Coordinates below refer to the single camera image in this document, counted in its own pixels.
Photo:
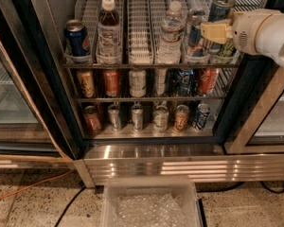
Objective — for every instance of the red can middle shelf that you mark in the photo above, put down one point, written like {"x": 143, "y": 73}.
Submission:
{"x": 207, "y": 79}

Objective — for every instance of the orange can middle shelf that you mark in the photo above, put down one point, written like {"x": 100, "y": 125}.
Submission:
{"x": 112, "y": 85}

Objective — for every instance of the blue can bottom shelf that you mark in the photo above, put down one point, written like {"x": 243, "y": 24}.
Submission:
{"x": 201, "y": 115}

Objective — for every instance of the silver can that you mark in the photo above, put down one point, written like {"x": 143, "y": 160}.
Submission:
{"x": 137, "y": 117}
{"x": 114, "y": 116}

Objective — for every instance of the orange can bottom shelf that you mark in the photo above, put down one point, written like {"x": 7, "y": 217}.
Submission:
{"x": 90, "y": 114}

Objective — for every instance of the steel fridge cabinet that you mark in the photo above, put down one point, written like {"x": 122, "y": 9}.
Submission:
{"x": 200, "y": 155}

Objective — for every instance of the orange can shelf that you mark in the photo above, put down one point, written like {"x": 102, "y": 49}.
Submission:
{"x": 90, "y": 114}
{"x": 112, "y": 85}

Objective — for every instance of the silver can bottom left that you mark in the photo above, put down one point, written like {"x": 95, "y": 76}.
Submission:
{"x": 114, "y": 116}

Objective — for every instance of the brown tea bottle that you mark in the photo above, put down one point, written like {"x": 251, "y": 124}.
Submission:
{"x": 109, "y": 33}

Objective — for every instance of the red bull can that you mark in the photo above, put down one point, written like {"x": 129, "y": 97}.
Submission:
{"x": 220, "y": 9}
{"x": 194, "y": 45}

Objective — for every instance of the silver can bottom centre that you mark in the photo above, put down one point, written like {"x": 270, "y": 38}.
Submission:
{"x": 137, "y": 117}

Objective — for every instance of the tan can middle shelf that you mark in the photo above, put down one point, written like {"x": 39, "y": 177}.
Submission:
{"x": 86, "y": 82}

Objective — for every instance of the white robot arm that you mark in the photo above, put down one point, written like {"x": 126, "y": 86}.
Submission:
{"x": 270, "y": 39}

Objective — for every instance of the right glass fridge door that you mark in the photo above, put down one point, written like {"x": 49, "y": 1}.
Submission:
{"x": 261, "y": 127}

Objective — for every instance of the blue can shelf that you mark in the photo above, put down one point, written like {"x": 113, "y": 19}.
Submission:
{"x": 183, "y": 80}
{"x": 201, "y": 115}

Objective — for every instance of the green soda can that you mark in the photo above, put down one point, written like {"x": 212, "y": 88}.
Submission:
{"x": 228, "y": 49}

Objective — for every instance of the glass fridge door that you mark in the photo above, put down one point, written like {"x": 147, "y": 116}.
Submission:
{"x": 31, "y": 121}
{"x": 261, "y": 127}

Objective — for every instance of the top wire shelf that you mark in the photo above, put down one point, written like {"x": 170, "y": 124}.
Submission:
{"x": 140, "y": 26}

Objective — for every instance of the blue pepsi can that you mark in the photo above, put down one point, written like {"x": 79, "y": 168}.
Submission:
{"x": 76, "y": 35}

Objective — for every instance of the grey can bottom shelf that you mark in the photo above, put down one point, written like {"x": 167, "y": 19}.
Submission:
{"x": 160, "y": 118}

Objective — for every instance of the silver can middle shelf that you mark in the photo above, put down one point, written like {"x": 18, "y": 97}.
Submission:
{"x": 160, "y": 80}

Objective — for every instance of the clear plastic bin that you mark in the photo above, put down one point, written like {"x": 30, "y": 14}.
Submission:
{"x": 179, "y": 187}

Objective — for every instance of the blue can middle shelf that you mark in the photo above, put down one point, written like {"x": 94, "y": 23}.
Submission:
{"x": 183, "y": 80}

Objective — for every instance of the wire shelf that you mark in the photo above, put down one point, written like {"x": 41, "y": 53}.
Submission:
{"x": 140, "y": 26}
{"x": 219, "y": 92}

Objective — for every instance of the white can middle shelf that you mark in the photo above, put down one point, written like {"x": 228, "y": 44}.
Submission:
{"x": 137, "y": 80}

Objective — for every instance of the tan can shelf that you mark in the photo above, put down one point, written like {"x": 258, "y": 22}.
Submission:
{"x": 86, "y": 82}
{"x": 181, "y": 117}

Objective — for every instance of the clear water bottle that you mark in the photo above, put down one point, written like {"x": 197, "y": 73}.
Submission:
{"x": 171, "y": 34}

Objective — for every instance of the tan can bottom shelf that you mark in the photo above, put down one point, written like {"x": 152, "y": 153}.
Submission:
{"x": 181, "y": 117}

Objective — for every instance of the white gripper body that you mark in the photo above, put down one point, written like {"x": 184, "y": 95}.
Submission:
{"x": 244, "y": 31}

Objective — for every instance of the bubble wrap sheet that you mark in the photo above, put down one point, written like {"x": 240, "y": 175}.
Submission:
{"x": 149, "y": 211}

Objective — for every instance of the left glass fridge door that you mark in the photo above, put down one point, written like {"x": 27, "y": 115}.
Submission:
{"x": 31, "y": 121}

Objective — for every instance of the middle wire shelf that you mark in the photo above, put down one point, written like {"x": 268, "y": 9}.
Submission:
{"x": 219, "y": 92}

